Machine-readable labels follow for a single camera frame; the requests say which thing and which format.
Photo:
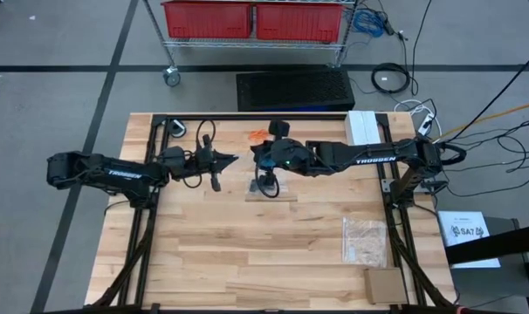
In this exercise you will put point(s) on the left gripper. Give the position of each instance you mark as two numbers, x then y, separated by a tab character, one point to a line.
207	162

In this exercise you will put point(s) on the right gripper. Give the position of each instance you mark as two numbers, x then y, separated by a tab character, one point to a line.
290	159

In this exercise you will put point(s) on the orange rubber bands pile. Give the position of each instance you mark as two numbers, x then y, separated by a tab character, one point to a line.
256	136

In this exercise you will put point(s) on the black rubber band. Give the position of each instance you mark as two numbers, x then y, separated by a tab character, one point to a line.
252	186

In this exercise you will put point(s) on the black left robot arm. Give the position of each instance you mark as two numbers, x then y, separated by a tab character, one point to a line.
116	174

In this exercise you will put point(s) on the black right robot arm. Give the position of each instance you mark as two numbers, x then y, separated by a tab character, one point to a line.
369	154

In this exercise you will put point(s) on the black floor mat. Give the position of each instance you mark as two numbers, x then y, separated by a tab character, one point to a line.
295	89

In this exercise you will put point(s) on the grey cart caster wheel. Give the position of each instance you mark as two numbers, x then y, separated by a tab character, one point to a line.
172	77

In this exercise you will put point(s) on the white cardboard box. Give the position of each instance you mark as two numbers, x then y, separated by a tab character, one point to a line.
360	126

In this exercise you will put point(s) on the red plastic bin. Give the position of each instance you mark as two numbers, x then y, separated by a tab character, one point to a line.
297	22
208	19

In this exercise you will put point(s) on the white power strip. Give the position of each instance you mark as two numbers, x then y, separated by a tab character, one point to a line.
425	124

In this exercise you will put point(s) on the small brown cardboard box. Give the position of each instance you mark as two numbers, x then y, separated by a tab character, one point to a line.
384	285

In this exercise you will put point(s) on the black power adapter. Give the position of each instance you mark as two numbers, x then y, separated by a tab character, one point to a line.
389	27

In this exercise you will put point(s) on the white printed booklet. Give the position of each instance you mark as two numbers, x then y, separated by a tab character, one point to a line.
465	231

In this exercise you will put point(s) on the black beam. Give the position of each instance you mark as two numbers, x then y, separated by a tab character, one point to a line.
496	244

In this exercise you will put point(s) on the grey side cart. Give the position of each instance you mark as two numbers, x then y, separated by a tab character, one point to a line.
487	288

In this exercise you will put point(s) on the silver mounting bracket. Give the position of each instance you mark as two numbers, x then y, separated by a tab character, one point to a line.
386	185

